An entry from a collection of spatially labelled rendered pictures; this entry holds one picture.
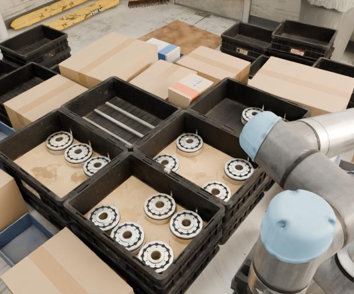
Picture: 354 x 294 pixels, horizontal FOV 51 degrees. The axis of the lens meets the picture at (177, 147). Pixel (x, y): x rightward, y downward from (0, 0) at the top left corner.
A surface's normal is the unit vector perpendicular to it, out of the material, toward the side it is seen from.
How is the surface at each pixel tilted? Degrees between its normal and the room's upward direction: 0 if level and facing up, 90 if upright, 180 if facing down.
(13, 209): 90
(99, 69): 0
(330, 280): 68
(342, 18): 94
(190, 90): 0
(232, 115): 0
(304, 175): 42
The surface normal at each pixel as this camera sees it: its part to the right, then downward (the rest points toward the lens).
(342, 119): 0.29, -0.71
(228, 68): -0.01, -0.73
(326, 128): 0.44, -0.44
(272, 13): -0.58, 0.56
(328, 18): -0.31, 0.70
